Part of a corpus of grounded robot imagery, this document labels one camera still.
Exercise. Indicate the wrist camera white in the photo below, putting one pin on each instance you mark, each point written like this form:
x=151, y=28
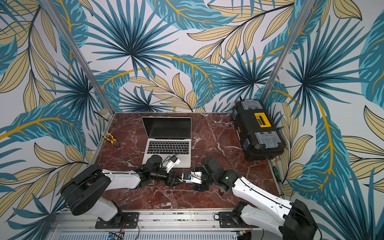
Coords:
x=195, y=177
x=173, y=161

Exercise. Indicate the black toolbox yellow label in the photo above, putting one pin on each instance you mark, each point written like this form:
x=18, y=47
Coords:
x=258, y=135

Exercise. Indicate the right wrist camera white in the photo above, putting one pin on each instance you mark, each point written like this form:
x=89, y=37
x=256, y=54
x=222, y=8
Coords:
x=195, y=177

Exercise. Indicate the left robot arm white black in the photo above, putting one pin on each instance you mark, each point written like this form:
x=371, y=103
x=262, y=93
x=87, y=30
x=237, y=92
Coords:
x=83, y=194

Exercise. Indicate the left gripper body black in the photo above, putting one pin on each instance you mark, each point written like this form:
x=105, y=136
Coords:
x=168, y=181

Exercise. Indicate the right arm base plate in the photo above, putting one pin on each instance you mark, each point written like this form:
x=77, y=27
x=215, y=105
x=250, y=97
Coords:
x=230, y=220

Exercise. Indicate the yellow handle pliers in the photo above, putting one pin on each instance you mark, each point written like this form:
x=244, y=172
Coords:
x=110, y=138

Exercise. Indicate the silver laptop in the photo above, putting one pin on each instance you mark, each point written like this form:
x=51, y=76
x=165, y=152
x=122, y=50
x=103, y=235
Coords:
x=168, y=136

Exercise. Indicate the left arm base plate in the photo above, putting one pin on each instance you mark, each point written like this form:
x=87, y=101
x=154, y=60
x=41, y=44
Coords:
x=125, y=220

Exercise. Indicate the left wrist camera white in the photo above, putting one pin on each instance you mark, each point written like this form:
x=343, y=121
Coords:
x=173, y=161

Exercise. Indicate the white wireless mouse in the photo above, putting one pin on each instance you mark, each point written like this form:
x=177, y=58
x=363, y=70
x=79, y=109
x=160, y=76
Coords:
x=184, y=178

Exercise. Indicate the aluminium front rail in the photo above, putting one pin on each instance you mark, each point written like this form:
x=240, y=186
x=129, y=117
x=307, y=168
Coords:
x=183, y=224

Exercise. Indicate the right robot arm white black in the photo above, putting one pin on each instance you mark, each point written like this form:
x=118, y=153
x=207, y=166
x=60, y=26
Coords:
x=286, y=219

